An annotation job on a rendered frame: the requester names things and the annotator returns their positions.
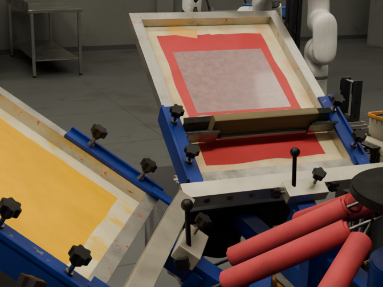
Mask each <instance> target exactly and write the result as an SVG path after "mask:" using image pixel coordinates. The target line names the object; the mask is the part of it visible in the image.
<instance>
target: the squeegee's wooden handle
mask: <svg viewBox="0 0 383 287"><path fill-rule="evenodd" d="M318 116H319V112H318V110H317V108H301V109H286V110H270V111H261V112H246V113H230V114H214V115H212V117H211V120H210V123H209V126H208V129H207V131H211V130H220V133H218V135H217V137H219V135H221V134H235V133H248V132H262V131H269V130H283V129H296V128H305V129H307V128H308V125H309V123H310V122H316V120H317V118H318Z"/></svg>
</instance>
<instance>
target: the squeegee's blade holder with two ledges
mask: <svg viewBox="0 0 383 287"><path fill-rule="evenodd" d="M305 132H306V129H305V128H296V129H283V130H269V131H262V132H248V133H235V134H221V135H219V139H220V140H228V139H236V138H249V137H262V136H275V135H282V134H295V133H305Z"/></svg>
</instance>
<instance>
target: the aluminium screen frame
mask: <svg viewBox="0 0 383 287"><path fill-rule="evenodd" d="M128 24H129V27H130V30H131V33H132V36H133V38H134V41H135V44H136V47H137V50H138V53H139V55H140V58H141V61H142V64H143V66H144V70H145V73H146V75H147V78H148V81H149V84H150V87H151V89H152V92H153V95H154V98H155V101H156V103H157V106H158V110H159V111H160V108H161V105H164V106H174V105H173V103H172V100H171V98H170V95H169V92H168V89H167V87H166V84H165V82H164V78H163V76H162V73H161V71H160V68H159V66H158V63H157V60H156V57H155V55H154V52H153V50H152V46H151V44H150V41H149V39H148V36H147V34H146V31H145V28H144V27H166V26H212V25H236V24H268V25H269V26H270V28H271V30H272V32H273V33H274V35H275V37H276V39H277V41H278V42H279V44H280V46H281V48H282V50H283V52H284V53H285V55H286V57H287V59H288V61H289V63H290V64H291V66H292V68H293V69H294V71H295V73H296V75H297V77H298V79H299V80H300V82H301V84H302V86H303V88H304V90H305V91H306V93H307V95H308V97H309V99H310V100H311V102H312V104H313V106H314V107H315V108H322V106H321V105H320V103H319V101H318V99H317V98H318V97H319V96H325V94H324V93H323V91H322V89H321V88H320V86H319V84H318V82H317V81H316V79H315V77H314V75H313V74H312V72H311V70H310V68H309V67H308V65H307V63H306V62H305V60H304V58H303V56H302V55H301V53H300V51H299V49H298V48H297V46H296V44H295V42H294V41H293V39H292V37H291V36H290V33H289V32H288V30H287V29H286V27H285V25H284V23H283V22H282V20H281V18H280V16H279V14H278V13H277V11H276V10H274V11H209V12H176V13H129V15H128ZM328 133H329V135H330V136H331V138H332V140H333V142H334V144H335V145H336V147H337V149H338V151H339V153H340V154H341V156H342V159H333V160H327V161H316V162H305V163H297V167H296V171H306V170H313V169H314V168H319V167H322V168H323V169H327V168H333V167H343V166H354V163H353V161H352V160H351V158H350V156H349V154H348V152H347V151H346V149H345V147H344V145H343V143H342V142H341V140H340V138H339V137H338V135H337V133H336V131H335V129H334V128H333V130H332V131H328ZM289 172H292V164H288V165H277V166H266V167H255V168H249V169H238V170H227V171H216V172H209V173H201V175H202V177H203V181H214V180H220V179H231V178H241V177H251V176H258V175H268V174H279V173H289Z"/></svg>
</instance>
